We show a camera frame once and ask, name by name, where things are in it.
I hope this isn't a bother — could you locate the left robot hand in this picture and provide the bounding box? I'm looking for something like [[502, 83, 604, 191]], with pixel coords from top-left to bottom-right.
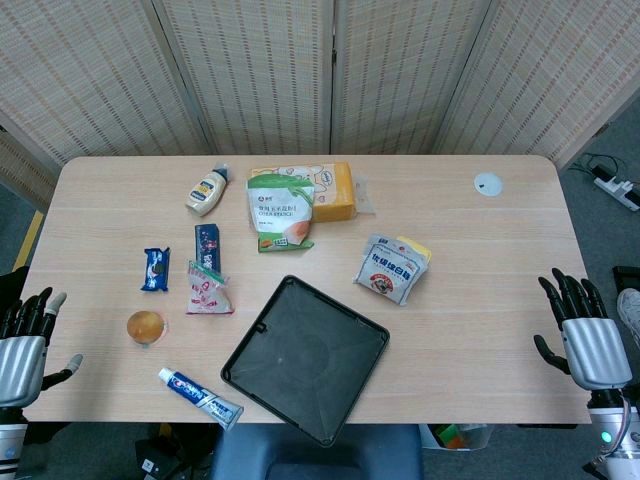
[[0, 287, 85, 409]]

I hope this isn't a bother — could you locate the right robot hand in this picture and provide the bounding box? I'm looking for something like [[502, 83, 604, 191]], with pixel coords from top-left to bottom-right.
[[532, 267, 633, 391]]

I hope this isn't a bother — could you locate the pink snack packet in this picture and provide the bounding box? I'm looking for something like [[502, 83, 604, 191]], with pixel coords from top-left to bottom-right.
[[185, 259, 236, 316]]

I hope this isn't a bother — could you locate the white sugar packet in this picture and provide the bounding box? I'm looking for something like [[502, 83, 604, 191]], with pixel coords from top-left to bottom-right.
[[352, 233, 429, 306]]

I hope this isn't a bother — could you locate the black square plastic tray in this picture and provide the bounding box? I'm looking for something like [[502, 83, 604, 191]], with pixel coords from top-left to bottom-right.
[[220, 274, 391, 448]]

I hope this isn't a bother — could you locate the green white corn starch bag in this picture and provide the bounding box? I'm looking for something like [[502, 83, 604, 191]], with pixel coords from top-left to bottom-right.
[[244, 173, 316, 255]]

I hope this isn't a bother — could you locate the orange yellow snack bag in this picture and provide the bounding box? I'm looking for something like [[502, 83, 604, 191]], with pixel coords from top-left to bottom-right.
[[249, 160, 377, 224]]

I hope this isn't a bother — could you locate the white sneaker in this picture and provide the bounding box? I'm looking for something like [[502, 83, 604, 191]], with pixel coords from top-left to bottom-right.
[[616, 288, 640, 349]]

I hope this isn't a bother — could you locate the black flat box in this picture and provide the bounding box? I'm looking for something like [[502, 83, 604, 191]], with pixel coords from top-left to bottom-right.
[[612, 266, 640, 291]]

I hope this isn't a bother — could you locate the black bulky object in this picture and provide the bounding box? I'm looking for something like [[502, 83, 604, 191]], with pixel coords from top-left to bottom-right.
[[0, 267, 31, 314]]

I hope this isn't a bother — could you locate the orange jelly cup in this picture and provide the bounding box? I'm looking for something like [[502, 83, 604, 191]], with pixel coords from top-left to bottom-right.
[[126, 309, 170, 347]]

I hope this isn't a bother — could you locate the black device with white label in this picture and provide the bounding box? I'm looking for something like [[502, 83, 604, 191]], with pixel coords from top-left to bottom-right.
[[133, 437, 184, 476]]

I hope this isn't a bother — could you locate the white power strip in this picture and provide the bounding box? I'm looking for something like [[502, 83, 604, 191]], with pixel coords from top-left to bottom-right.
[[593, 167, 640, 211]]

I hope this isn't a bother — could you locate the blue cookie packet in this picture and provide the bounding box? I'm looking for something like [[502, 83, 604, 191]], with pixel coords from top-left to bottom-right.
[[139, 246, 172, 294]]

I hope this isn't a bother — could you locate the clear bin with coloured items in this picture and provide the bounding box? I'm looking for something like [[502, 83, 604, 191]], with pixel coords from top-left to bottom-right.
[[418, 423, 495, 452]]

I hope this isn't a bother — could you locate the Crest toothpaste tube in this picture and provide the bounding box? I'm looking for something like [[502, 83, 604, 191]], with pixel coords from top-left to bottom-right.
[[158, 367, 245, 432]]

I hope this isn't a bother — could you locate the woven folding screen panel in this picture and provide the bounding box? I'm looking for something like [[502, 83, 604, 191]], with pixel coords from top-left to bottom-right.
[[0, 112, 66, 211], [152, 0, 341, 156], [0, 0, 216, 166], [330, 0, 501, 155], [433, 0, 640, 169]]

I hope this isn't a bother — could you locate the yellow flat packet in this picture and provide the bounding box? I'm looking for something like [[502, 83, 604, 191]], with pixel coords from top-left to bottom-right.
[[397, 236, 433, 266]]

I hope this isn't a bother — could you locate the dark blue rectangular box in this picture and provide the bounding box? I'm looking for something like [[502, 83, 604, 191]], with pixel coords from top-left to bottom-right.
[[194, 223, 224, 275]]

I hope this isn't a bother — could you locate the mayonnaise squeeze bottle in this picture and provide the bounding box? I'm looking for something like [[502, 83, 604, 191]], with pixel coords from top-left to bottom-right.
[[184, 162, 234, 218]]

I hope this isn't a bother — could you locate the blue padded seat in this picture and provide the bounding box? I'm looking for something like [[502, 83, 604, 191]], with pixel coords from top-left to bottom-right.
[[209, 424, 425, 480]]

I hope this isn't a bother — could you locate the black power cable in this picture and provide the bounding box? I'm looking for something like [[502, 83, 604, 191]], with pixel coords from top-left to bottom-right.
[[569, 153, 621, 176]]

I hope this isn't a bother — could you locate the round grey cable grommet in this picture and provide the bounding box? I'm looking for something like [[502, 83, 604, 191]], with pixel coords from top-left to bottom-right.
[[473, 171, 504, 197]]

